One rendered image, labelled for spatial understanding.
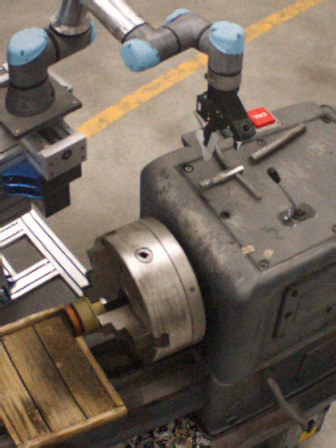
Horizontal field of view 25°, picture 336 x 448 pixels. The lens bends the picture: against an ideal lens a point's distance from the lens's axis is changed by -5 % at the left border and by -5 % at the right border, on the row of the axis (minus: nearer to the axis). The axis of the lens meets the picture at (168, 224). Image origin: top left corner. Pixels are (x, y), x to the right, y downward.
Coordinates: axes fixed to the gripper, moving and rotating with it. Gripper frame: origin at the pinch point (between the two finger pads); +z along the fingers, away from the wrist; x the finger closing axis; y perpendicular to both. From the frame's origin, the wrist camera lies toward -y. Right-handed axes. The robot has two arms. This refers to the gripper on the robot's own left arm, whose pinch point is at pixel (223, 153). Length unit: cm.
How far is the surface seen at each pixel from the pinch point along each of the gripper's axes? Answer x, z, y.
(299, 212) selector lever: -7.3, 2.8, -21.3
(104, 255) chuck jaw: 33.2, 11.2, -5.9
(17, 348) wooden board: 58, 41, -1
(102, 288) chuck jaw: 36.0, 16.5, -10.2
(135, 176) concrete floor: -39, 130, 118
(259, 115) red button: -18.0, 2.9, 10.6
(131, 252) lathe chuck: 29.5, 5.9, -11.8
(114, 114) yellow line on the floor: -50, 129, 162
